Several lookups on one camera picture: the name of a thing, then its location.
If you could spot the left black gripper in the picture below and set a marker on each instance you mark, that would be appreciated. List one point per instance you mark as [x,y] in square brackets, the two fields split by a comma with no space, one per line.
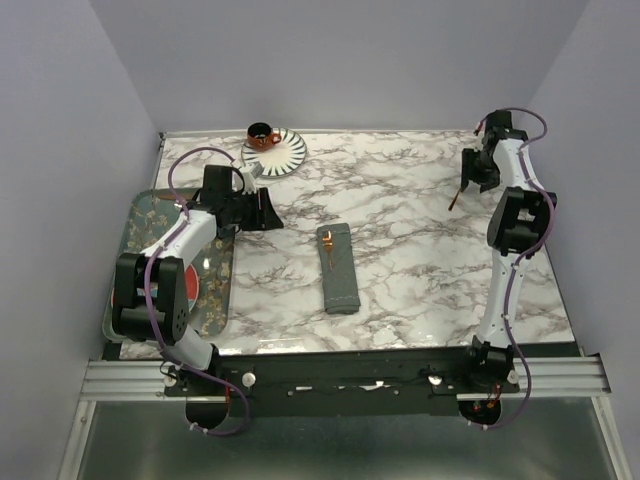
[264,218]

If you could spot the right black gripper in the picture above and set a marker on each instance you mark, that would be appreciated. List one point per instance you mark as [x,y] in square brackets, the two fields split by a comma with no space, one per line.
[468,174]

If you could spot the gold spoon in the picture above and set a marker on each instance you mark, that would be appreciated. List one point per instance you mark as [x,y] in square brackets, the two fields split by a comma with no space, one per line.
[456,197]

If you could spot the copper fork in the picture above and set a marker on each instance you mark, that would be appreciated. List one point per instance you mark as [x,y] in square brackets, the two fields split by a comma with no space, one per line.
[328,245]

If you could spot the grey cloth napkin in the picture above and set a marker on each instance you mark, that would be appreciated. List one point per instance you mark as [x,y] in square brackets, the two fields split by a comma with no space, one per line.
[339,285]

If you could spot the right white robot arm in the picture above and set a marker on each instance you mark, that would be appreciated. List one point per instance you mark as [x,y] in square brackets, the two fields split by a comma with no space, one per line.
[518,229]

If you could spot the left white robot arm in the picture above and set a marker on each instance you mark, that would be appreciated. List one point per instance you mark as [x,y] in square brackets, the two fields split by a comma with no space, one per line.
[149,301]

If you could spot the white striped saucer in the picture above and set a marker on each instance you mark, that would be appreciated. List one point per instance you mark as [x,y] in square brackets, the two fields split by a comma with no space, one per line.
[282,159]

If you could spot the red and black cup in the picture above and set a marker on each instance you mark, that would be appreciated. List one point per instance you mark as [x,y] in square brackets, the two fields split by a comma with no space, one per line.
[261,136]

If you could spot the red and blue plate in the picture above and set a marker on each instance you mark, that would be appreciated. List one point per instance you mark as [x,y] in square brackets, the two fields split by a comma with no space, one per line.
[192,288]

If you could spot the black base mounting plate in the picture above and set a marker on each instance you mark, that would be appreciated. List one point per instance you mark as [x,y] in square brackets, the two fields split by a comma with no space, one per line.
[375,382]

